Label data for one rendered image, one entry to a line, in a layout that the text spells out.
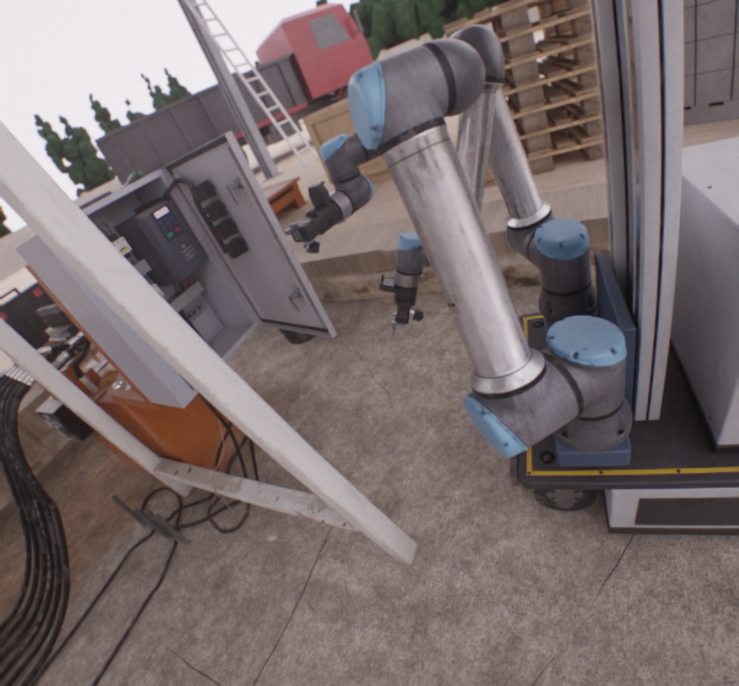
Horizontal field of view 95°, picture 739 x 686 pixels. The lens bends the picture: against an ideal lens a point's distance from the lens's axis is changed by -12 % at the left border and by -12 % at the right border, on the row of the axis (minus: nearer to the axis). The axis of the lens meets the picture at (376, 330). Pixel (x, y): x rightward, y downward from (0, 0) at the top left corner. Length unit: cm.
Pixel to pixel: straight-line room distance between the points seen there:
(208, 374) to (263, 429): 17
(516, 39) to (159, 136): 795
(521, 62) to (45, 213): 245
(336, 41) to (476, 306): 1054
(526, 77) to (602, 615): 255
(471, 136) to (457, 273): 50
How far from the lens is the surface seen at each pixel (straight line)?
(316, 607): 146
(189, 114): 966
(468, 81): 69
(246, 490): 152
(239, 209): 112
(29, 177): 80
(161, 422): 182
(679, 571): 134
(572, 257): 120
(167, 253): 128
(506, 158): 124
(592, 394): 83
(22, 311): 368
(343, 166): 119
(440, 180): 62
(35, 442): 351
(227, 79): 782
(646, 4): 73
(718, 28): 326
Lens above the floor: 123
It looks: 33 degrees down
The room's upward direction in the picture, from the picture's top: 24 degrees counter-clockwise
